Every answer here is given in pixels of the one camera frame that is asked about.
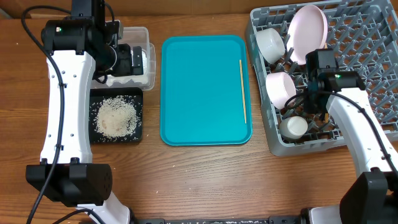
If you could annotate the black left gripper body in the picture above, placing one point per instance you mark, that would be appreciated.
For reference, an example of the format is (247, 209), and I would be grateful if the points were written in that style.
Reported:
(119, 62)

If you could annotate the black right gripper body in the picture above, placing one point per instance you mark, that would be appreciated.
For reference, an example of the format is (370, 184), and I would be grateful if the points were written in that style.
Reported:
(311, 104)

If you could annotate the white napkin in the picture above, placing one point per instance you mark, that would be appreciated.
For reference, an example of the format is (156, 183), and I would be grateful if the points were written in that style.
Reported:
(137, 80)

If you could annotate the white cup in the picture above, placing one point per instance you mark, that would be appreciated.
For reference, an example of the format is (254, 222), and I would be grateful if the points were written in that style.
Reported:
(293, 128)

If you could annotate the pink bowl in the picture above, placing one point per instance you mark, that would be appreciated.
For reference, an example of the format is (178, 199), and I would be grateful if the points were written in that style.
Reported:
(280, 87)

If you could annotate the pile of rice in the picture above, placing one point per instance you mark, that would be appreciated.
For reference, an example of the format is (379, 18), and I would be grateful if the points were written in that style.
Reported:
(116, 117)

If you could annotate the large pink plate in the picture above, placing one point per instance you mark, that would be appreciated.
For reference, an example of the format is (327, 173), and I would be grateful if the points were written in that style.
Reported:
(307, 32)

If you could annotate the grey bowl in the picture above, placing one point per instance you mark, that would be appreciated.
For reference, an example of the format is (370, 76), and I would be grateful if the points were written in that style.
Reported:
(270, 45)

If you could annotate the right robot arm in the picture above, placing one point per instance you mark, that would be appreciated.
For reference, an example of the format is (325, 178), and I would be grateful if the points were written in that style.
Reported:
(373, 196)

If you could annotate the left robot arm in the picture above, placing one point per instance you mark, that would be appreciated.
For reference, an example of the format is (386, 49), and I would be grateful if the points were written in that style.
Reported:
(80, 48)

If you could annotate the grey dishwasher rack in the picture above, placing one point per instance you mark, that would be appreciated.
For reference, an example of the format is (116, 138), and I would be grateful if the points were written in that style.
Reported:
(363, 36)

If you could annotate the clear plastic bin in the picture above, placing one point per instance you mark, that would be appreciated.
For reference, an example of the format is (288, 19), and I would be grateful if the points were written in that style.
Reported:
(136, 36)

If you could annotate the black tray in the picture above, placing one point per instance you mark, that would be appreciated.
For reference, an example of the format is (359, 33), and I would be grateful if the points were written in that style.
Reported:
(93, 137)

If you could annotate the teal plastic tray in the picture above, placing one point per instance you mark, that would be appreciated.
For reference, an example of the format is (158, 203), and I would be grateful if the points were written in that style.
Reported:
(200, 91)

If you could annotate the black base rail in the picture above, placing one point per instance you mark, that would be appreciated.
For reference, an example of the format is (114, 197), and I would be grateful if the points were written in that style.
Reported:
(270, 220)

